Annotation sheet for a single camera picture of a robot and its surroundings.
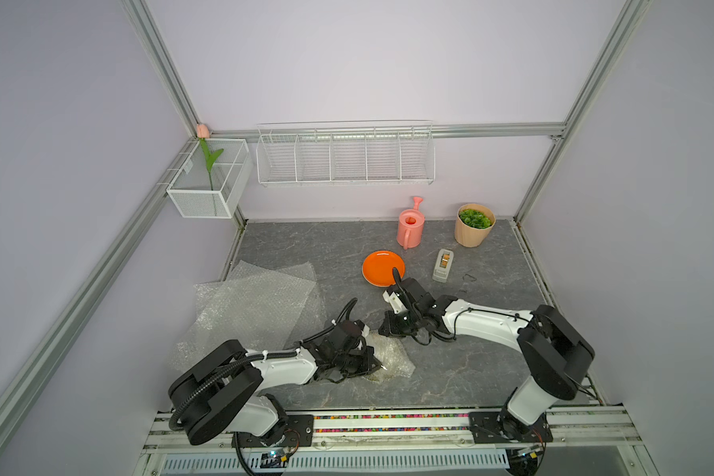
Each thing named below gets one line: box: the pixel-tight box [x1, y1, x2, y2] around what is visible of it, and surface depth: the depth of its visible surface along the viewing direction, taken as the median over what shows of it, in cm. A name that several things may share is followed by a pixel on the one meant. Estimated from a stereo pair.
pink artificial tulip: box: [196, 122, 225, 191], surface depth 91 cm
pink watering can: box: [396, 196, 426, 250], surface depth 108 cm
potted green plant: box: [454, 203, 496, 248], surface depth 107 cm
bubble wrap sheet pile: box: [169, 259, 328, 372], surface depth 97 cm
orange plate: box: [361, 249, 406, 287], surface depth 107 cm
